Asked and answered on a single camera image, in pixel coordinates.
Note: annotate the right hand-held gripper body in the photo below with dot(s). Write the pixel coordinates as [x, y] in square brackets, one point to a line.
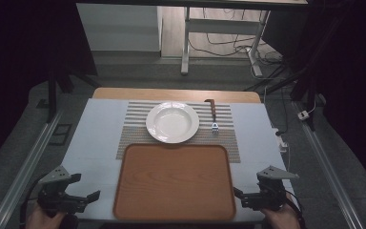
[271, 191]

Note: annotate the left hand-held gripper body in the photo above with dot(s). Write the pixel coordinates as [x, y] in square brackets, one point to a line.
[54, 194]

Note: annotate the person's right hand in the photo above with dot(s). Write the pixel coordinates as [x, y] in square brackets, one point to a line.
[281, 218]

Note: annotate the person's left hand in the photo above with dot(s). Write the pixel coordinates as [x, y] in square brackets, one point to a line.
[39, 219]

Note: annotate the white table cover sheet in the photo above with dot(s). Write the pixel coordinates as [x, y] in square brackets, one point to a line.
[92, 143]

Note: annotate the white power strip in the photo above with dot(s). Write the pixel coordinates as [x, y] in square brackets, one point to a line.
[282, 143]

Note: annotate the brown wooden tray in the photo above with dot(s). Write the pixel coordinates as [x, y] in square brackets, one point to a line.
[174, 184]

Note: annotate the striped woven placemat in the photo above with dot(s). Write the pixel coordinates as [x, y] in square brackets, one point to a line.
[133, 140]

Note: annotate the small white plug box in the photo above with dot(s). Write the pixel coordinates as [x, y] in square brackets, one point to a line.
[303, 115]

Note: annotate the black metal stand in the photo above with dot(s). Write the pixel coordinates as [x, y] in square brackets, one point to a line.
[52, 95]

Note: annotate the white deep plate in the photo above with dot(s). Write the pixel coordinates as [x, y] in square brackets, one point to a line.
[172, 122]

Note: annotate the white cabinet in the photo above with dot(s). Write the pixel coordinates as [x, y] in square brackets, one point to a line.
[120, 28]

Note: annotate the aluminium rail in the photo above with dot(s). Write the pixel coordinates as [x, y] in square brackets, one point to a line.
[327, 165]
[25, 171]

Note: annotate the white metal desk frame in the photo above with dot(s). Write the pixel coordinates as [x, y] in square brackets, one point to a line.
[186, 47]

